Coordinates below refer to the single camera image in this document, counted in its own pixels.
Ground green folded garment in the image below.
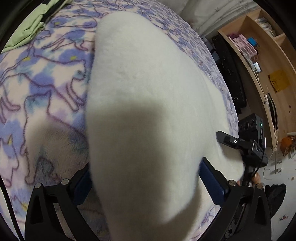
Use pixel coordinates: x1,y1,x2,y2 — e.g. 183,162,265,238
1,0,72,53

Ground wooden bookshelf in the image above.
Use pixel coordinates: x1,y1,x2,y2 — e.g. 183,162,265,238
212,8,295,150

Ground yellow paper sheet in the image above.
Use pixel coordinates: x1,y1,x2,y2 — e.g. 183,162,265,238
268,69,290,93

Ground cream floral curtain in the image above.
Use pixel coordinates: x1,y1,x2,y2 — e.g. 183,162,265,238
160,0,259,37

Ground pink storage boxes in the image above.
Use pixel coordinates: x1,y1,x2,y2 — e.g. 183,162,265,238
228,33,258,62

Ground purple cat print blanket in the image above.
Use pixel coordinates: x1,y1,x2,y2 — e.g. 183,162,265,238
1,1,238,232

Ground cream fuzzy cardigan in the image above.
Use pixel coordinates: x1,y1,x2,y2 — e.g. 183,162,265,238
86,11,244,240

